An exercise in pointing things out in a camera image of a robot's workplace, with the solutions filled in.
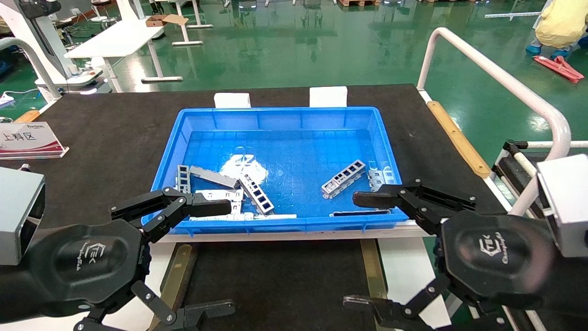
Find white tubular guard rail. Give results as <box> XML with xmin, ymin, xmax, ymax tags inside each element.
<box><xmin>416</xmin><ymin>27</ymin><xmax>571</xmax><ymax>217</ymax></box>

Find perforated grey metal bracket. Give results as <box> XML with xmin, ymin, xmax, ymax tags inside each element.
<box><xmin>321</xmin><ymin>160</ymin><xmax>367</xmax><ymax>199</ymax></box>

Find black container with brass edges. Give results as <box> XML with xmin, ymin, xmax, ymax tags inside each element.
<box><xmin>147</xmin><ymin>239</ymin><xmax>391</xmax><ymax>331</ymax></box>

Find white table leg frame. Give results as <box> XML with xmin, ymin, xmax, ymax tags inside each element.
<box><xmin>156</xmin><ymin>0</ymin><xmax>214</xmax><ymax>46</ymax></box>

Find person in blue shoe covers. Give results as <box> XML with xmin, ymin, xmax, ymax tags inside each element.
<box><xmin>526</xmin><ymin>0</ymin><xmax>588</xmax><ymax>58</ymax></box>

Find white foam block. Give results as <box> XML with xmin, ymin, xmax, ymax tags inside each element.
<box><xmin>309</xmin><ymin>86</ymin><xmax>348</xmax><ymax>108</ymax></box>
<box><xmin>214</xmin><ymin>92</ymin><xmax>251</xmax><ymax>109</ymax></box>

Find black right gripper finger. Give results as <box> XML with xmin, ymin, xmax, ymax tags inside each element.
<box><xmin>342</xmin><ymin>274</ymin><xmax>464</xmax><ymax>331</ymax></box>
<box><xmin>353</xmin><ymin>179</ymin><xmax>477</xmax><ymax>235</ymax></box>

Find long white pole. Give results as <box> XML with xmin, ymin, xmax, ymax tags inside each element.
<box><xmin>485</xmin><ymin>11</ymin><xmax>543</xmax><ymax>21</ymax></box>

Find white machine column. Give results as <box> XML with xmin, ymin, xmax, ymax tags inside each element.
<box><xmin>0</xmin><ymin>0</ymin><xmax>62</xmax><ymax>83</ymax></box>

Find black cart frame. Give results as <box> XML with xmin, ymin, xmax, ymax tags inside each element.
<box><xmin>492</xmin><ymin>139</ymin><xmax>547</xmax><ymax>217</ymax></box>

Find white stool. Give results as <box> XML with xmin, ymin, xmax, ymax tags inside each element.
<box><xmin>90</xmin><ymin>0</ymin><xmax>118</xmax><ymax>23</ymax></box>

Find dark thin metal strip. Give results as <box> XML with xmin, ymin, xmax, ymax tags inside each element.
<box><xmin>330</xmin><ymin>209</ymin><xmax>391</xmax><ymax>217</ymax></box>

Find plain grey metal bar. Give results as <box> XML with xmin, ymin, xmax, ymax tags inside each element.
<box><xmin>190</xmin><ymin>165</ymin><xmax>240</xmax><ymax>189</ymax></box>

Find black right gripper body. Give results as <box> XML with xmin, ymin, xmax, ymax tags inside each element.
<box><xmin>434</xmin><ymin>211</ymin><xmax>559</xmax><ymax>309</ymax></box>

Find acrylic sign with red stripe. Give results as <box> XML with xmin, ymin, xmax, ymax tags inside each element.
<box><xmin>0</xmin><ymin>121</ymin><xmax>69</xmax><ymax>160</ymax></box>

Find open cardboard box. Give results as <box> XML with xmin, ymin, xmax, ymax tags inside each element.
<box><xmin>146</xmin><ymin>14</ymin><xmax>189</xmax><ymax>27</ymax></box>

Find blue plastic bin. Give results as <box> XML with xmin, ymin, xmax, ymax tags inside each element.
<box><xmin>147</xmin><ymin>107</ymin><xmax>409</xmax><ymax>236</ymax></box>

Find short wooden strip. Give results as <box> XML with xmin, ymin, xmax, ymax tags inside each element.
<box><xmin>14</xmin><ymin>109</ymin><xmax>42</xmax><ymax>123</ymax></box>

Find white horizontal tube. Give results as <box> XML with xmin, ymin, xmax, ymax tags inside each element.
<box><xmin>524</xmin><ymin>140</ymin><xmax>588</xmax><ymax>149</ymax></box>

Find grey ladder metal bracket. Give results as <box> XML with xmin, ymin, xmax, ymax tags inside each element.
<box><xmin>176</xmin><ymin>164</ymin><xmax>191</xmax><ymax>194</ymax></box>

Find red floor tool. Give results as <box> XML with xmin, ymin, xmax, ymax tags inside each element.
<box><xmin>533</xmin><ymin>55</ymin><xmax>585</xmax><ymax>84</ymax></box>

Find white machine base platform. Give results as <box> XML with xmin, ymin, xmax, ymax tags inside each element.
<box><xmin>34</xmin><ymin>64</ymin><xmax>111</xmax><ymax>95</ymax></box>

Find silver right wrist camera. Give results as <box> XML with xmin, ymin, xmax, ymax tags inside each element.
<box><xmin>537</xmin><ymin>154</ymin><xmax>588</xmax><ymax>258</ymax></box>

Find wooden edge strip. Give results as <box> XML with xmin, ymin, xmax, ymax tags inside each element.
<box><xmin>426</xmin><ymin>101</ymin><xmax>491</xmax><ymax>179</ymax></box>

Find black table mat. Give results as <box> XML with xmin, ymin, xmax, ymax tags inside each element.
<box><xmin>0</xmin><ymin>84</ymin><xmax>508</xmax><ymax>234</ymax></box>

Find white workshop table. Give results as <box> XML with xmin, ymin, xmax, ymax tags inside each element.
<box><xmin>64</xmin><ymin>18</ymin><xmax>184</xmax><ymax>93</ymax></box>

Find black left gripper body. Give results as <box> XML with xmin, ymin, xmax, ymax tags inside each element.
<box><xmin>25</xmin><ymin>220</ymin><xmax>153</xmax><ymax>319</ymax></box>

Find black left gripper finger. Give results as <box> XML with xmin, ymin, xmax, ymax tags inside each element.
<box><xmin>73</xmin><ymin>281</ymin><xmax>236</xmax><ymax>331</ymax></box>
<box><xmin>109</xmin><ymin>186</ymin><xmax>232</xmax><ymax>245</ymax></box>

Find grey tubular rail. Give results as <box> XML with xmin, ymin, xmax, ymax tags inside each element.
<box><xmin>0</xmin><ymin>37</ymin><xmax>62</xmax><ymax>102</ymax></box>

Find flat slotted metal plate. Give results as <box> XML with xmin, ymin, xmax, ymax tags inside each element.
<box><xmin>367</xmin><ymin>169</ymin><xmax>396</xmax><ymax>191</ymax></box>

